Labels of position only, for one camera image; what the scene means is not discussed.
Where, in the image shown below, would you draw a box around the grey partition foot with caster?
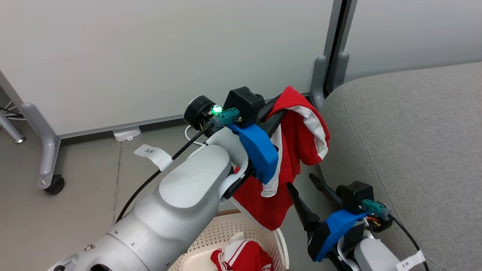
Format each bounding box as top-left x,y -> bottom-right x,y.
21,102 -> 65,195

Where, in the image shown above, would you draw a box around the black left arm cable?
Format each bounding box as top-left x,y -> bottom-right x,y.
115,107 -> 241,224

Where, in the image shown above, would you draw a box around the narrow white partition panel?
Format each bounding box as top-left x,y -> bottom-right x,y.
339,0 -> 482,83

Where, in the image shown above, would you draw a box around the cream plastic laundry basket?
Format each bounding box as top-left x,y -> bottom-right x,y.
168,209 -> 290,271

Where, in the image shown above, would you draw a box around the grey metal stand leg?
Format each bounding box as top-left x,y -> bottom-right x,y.
0,111 -> 26,144

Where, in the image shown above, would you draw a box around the grey fabric sofa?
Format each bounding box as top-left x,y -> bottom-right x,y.
318,62 -> 482,271

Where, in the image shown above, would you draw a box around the red white striped shirt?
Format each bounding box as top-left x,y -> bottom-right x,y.
210,233 -> 273,271

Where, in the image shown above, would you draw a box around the white power adapter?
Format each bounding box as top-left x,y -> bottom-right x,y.
112,126 -> 142,142

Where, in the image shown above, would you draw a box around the red shorts with white stripe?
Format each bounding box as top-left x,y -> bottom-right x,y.
230,86 -> 331,231

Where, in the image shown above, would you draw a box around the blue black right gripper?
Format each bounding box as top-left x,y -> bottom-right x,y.
285,173 -> 371,263

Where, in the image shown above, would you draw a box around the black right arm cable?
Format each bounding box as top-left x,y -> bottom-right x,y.
361,199 -> 430,271

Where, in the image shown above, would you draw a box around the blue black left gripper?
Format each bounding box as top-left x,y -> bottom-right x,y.
222,97 -> 288,200

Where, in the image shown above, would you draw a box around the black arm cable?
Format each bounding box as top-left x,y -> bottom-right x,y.
361,199 -> 430,271
115,107 -> 241,224

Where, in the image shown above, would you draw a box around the white floor cable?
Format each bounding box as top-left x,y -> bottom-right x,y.
184,124 -> 206,147

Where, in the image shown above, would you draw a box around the wide white partition panel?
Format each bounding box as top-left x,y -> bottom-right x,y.
0,0 -> 343,140

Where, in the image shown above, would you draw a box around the white cable label tag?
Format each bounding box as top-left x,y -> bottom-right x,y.
134,145 -> 174,172
395,250 -> 427,271

